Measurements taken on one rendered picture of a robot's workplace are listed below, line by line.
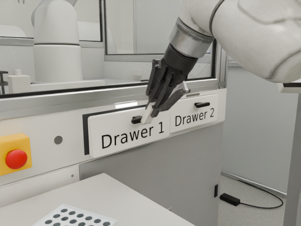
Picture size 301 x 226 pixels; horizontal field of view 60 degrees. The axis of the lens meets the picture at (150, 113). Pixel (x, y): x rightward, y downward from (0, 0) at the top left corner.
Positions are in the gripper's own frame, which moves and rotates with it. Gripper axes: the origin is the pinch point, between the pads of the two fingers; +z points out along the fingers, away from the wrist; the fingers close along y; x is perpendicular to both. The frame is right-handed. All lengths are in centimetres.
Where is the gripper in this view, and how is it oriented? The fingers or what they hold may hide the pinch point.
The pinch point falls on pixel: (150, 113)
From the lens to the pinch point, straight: 70.6
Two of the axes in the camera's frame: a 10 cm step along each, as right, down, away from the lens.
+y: -5.6, -6.8, 4.7
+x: -7.4, 1.4, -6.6
